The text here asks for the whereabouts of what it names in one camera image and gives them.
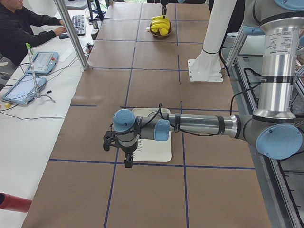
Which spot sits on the black keyboard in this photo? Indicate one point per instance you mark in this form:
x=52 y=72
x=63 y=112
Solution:
x=79 y=24

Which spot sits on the seated person in black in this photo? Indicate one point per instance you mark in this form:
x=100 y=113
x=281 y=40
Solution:
x=15 y=29

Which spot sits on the white rectangular tray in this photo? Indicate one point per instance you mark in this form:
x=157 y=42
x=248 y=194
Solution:
x=150 y=150

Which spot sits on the red cylinder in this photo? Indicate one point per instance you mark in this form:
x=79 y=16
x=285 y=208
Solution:
x=14 y=203

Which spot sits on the near teach pendant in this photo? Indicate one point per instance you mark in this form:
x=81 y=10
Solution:
x=22 y=92

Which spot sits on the brown wicker basket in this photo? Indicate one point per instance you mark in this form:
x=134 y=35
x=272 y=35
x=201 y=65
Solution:
x=157 y=33

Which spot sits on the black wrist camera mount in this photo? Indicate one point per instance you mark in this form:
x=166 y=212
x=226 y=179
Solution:
x=110 y=140

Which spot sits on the thin metal stand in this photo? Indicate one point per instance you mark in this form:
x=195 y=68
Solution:
x=38 y=95

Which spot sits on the white pedestal column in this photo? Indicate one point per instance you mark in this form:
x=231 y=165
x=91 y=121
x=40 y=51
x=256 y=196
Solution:
x=207 y=66

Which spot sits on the far teach pendant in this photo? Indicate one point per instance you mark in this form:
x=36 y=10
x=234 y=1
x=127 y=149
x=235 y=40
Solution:
x=44 y=62

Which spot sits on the black computer mouse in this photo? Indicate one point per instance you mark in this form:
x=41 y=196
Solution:
x=63 y=36

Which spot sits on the small yellow object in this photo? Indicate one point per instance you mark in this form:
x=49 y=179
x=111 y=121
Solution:
x=7 y=105

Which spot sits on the teach pendant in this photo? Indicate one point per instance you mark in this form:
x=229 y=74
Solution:
x=44 y=62
x=22 y=92

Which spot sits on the translucent yellow banana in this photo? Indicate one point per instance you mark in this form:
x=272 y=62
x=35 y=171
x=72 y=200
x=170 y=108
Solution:
x=158 y=17

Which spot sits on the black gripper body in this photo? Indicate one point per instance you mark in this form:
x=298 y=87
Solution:
x=128 y=151
x=164 y=9

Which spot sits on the aluminium frame post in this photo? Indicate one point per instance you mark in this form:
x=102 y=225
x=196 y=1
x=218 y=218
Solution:
x=66 y=17

